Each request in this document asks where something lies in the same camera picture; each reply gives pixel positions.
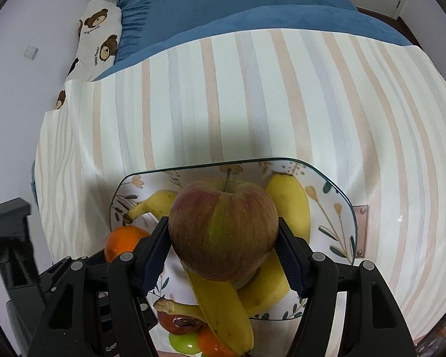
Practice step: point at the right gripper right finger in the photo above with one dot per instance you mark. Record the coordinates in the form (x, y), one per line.
(293, 259)

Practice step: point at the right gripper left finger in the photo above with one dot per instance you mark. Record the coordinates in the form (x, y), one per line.
(154, 254)

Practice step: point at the orange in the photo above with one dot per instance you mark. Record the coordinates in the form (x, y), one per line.
(122, 239)
(210, 346)

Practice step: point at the curved banana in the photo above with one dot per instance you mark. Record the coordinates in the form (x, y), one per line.
(281, 271)

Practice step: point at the tan red apple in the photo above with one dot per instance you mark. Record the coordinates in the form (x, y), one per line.
(223, 228)

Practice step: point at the dark red apple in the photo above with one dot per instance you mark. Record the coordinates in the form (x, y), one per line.
(178, 324)

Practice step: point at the long banana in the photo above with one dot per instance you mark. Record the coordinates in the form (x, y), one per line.
(220, 308)

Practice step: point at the green apple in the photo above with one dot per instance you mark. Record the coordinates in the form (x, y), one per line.
(186, 344)

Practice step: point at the oval deer pattern tray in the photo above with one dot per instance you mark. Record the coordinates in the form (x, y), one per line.
(333, 231)

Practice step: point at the teal cushion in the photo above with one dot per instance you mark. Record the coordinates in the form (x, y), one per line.
(33, 184)

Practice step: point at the striped cat print blanket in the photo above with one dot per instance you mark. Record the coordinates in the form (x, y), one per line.
(370, 115)

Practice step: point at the bear print pillow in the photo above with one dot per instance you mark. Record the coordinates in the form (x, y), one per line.
(99, 35)

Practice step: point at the blue duvet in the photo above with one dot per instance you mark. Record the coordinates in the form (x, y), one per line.
(151, 26)

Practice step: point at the wall switch left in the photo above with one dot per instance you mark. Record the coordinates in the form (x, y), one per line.
(30, 52)

